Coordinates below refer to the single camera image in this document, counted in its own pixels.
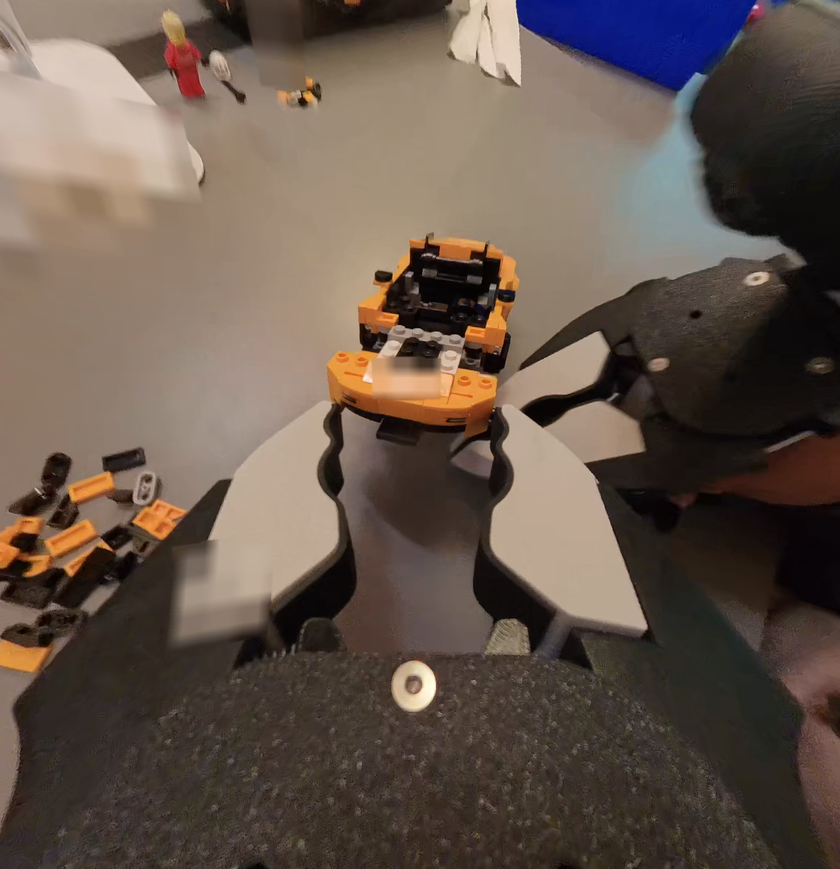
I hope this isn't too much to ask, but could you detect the pile of empty paper bags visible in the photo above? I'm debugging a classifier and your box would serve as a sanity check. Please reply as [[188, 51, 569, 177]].
[[447, 0, 523, 85]]

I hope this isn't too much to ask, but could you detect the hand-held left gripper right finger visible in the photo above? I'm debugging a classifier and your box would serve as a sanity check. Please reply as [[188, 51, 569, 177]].
[[475, 405, 649, 642]]

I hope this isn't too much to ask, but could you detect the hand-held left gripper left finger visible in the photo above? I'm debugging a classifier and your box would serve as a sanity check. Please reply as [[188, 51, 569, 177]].
[[207, 401, 355, 619]]

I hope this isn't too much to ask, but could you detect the person's right hand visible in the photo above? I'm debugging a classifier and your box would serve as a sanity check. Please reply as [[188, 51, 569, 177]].
[[692, 424, 840, 506]]

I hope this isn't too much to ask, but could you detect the red lego minifigure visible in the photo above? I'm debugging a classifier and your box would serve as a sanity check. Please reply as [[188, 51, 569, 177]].
[[162, 11, 206, 99]]

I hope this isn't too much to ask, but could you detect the orange lego car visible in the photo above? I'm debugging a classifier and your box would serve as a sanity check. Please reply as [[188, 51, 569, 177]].
[[325, 235, 520, 442]]

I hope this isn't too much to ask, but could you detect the pile of small lego pieces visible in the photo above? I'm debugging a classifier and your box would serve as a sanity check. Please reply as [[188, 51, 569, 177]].
[[0, 449, 190, 676]]

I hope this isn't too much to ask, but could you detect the large blue storage bin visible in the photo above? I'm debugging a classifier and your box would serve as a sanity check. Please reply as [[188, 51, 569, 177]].
[[518, 0, 760, 92]]

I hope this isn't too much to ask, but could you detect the black lego set box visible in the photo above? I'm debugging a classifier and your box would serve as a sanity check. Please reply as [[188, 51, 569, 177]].
[[203, 0, 455, 42]]

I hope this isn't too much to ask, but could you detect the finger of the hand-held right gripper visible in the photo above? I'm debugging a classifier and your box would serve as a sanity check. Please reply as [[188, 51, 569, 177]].
[[506, 330, 619, 415], [526, 401, 649, 479]]

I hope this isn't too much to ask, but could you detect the pink shirt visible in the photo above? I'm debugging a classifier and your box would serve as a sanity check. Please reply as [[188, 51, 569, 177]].
[[760, 598, 840, 816]]

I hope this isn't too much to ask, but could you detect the small black lego piece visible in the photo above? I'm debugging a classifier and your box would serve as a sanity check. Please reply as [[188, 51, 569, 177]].
[[210, 51, 247, 104]]

